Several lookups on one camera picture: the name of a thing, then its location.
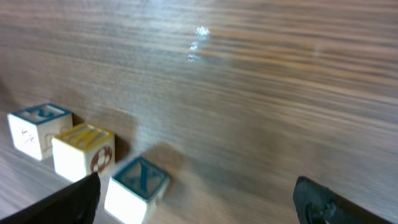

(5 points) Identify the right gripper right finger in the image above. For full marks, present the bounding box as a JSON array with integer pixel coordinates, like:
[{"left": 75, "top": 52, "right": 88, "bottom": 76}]
[{"left": 293, "top": 176, "right": 391, "bottom": 224}]

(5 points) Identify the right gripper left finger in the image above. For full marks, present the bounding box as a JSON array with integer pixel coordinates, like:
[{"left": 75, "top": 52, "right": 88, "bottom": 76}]
[{"left": 1, "top": 172, "right": 101, "bottom": 224}]

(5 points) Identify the white block yellow X side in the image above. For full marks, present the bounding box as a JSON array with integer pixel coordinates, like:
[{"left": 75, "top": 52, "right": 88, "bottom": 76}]
[{"left": 104, "top": 157, "right": 170, "bottom": 224}]

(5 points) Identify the white block red picture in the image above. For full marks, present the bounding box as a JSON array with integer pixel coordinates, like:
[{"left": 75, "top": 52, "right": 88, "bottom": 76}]
[{"left": 7, "top": 103, "right": 73, "bottom": 161}]

